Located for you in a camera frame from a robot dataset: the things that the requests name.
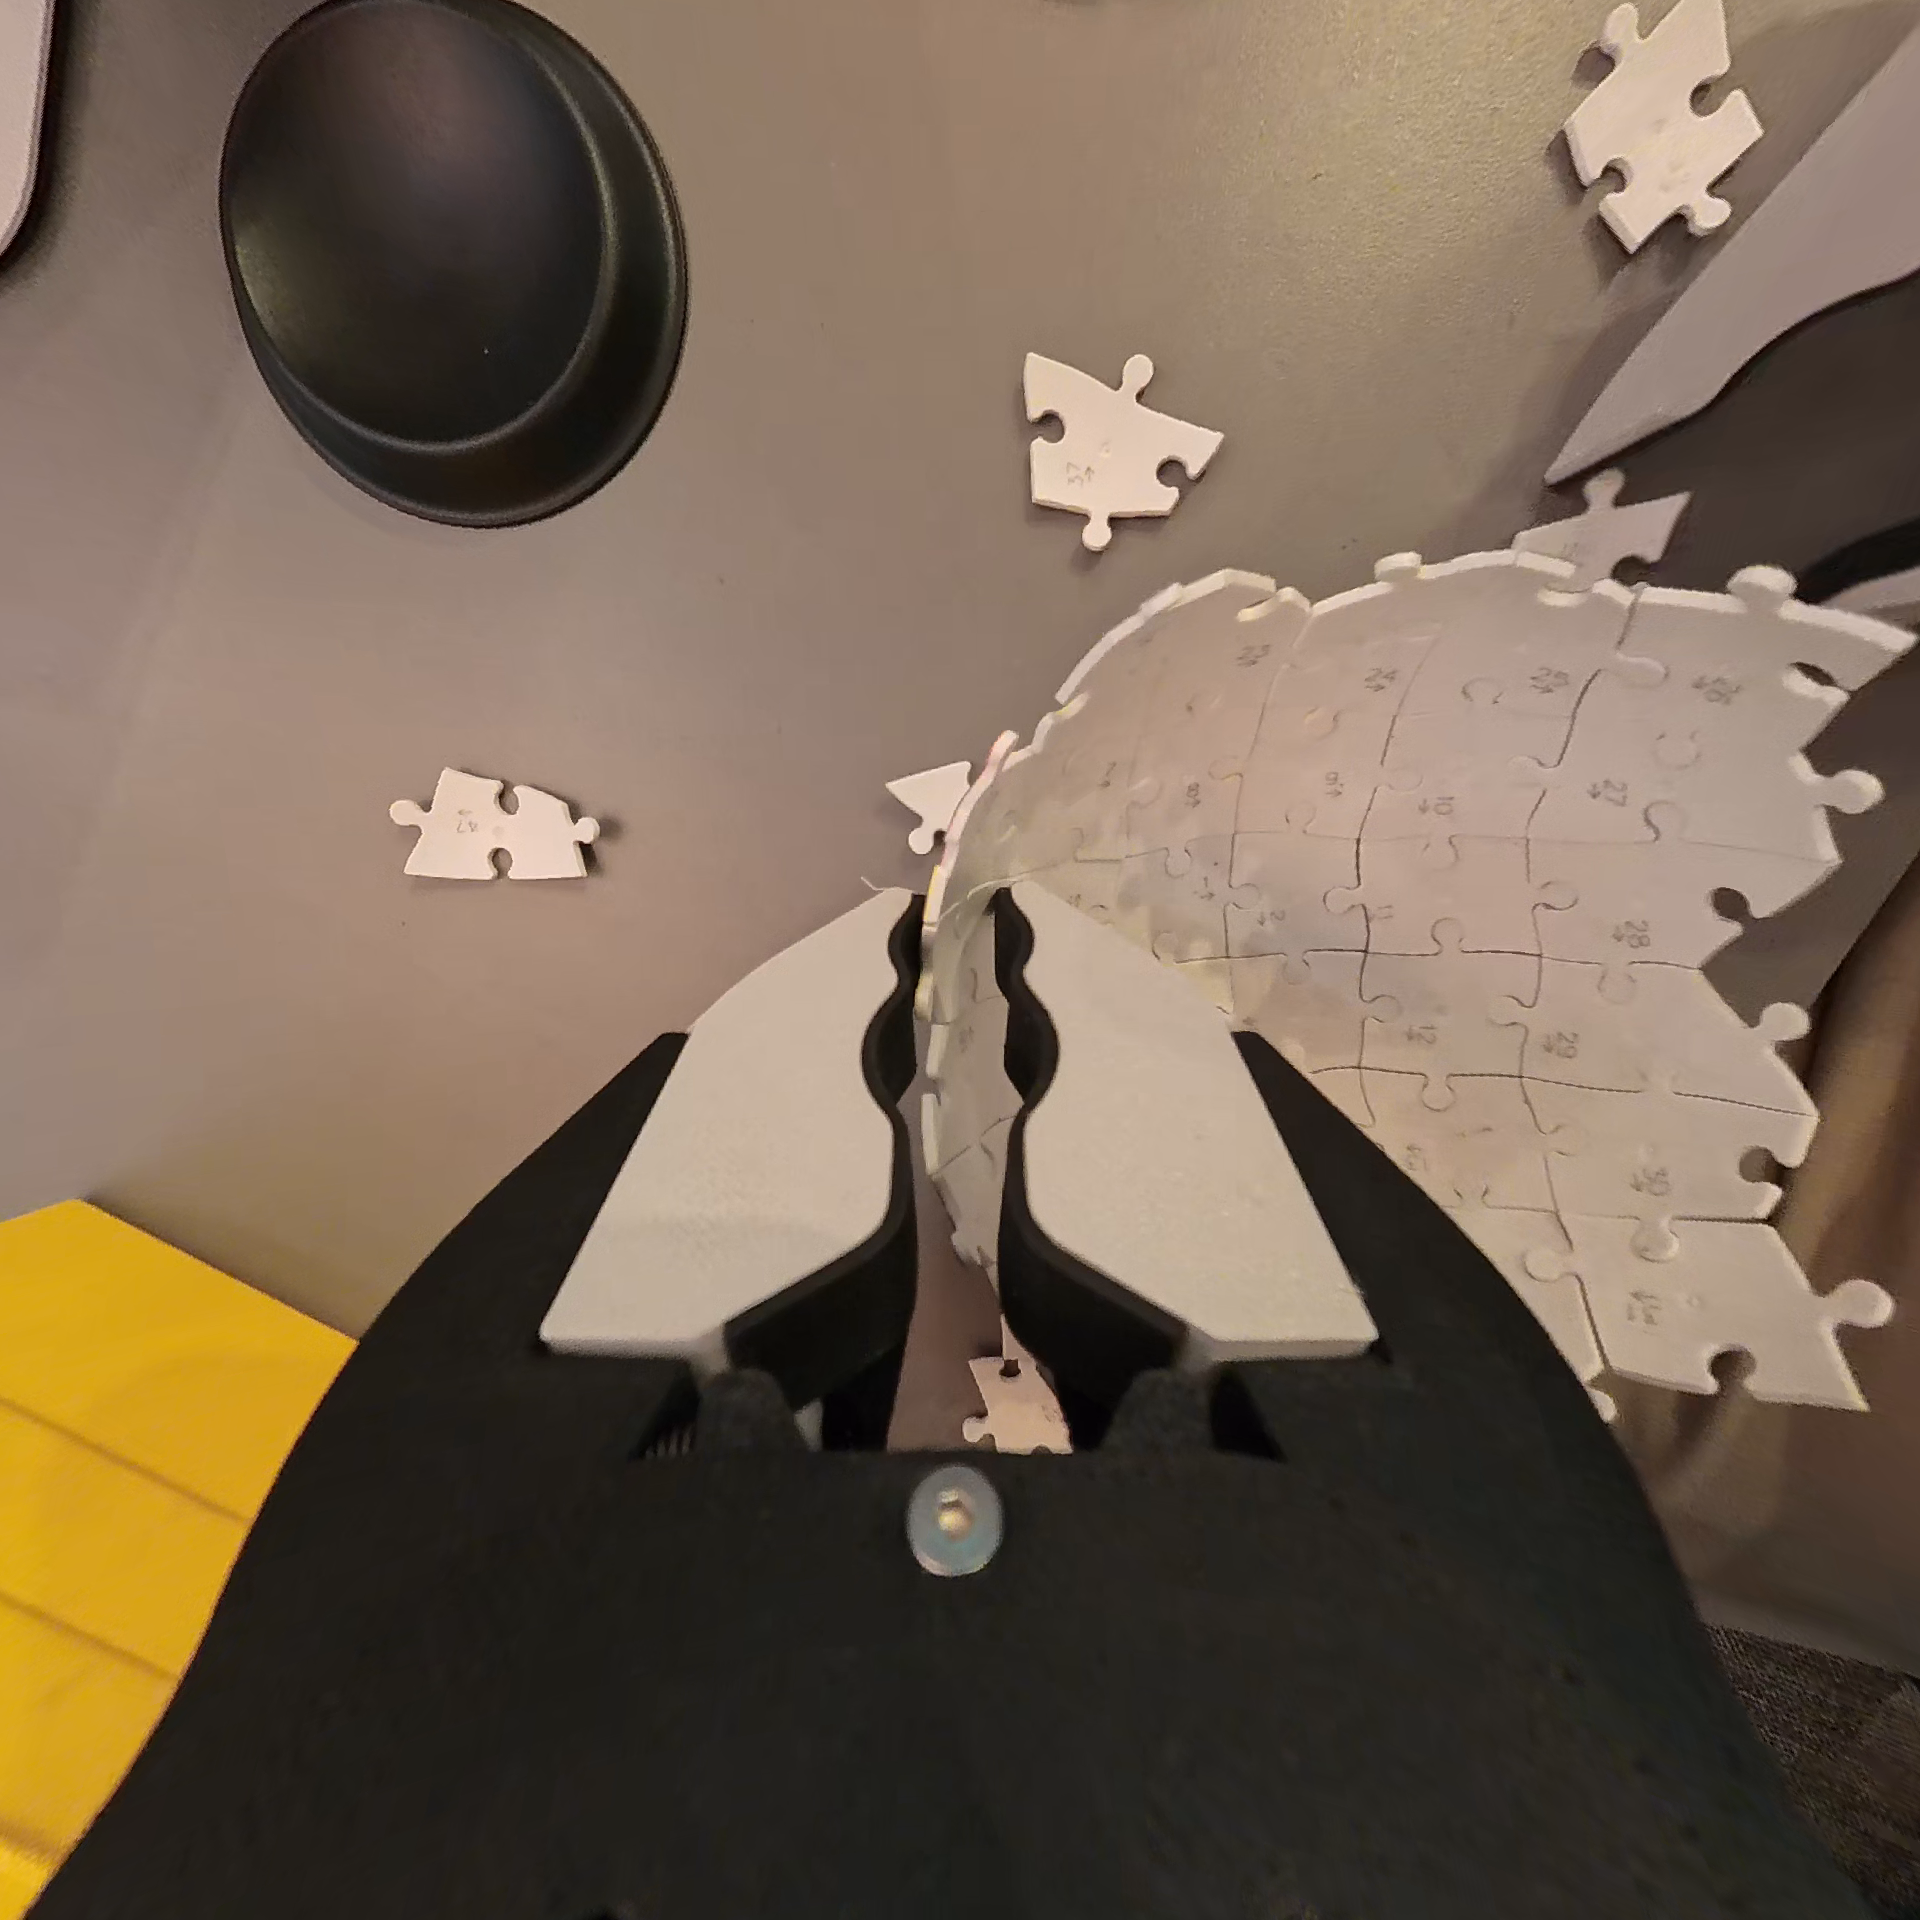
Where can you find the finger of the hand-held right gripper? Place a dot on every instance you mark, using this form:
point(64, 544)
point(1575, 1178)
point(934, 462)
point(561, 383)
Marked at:
point(1770, 255)

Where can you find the partly built puzzle ball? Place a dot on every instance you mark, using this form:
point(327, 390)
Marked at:
point(1499, 901)

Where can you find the joined white puzzle pieces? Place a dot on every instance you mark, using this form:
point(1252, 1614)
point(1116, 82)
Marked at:
point(1110, 442)

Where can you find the yellow plastic bin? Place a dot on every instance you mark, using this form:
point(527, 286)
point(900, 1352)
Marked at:
point(119, 1426)

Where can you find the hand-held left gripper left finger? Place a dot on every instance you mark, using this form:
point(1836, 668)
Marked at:
point(721, 1171)

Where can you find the white loose puzzle piece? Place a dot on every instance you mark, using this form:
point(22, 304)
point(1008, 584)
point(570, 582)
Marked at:
point(494, 828)

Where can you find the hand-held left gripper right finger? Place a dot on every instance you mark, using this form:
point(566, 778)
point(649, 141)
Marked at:
point(1185, 1184)

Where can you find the black round ball stand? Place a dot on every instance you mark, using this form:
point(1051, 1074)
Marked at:
point(434, 255)

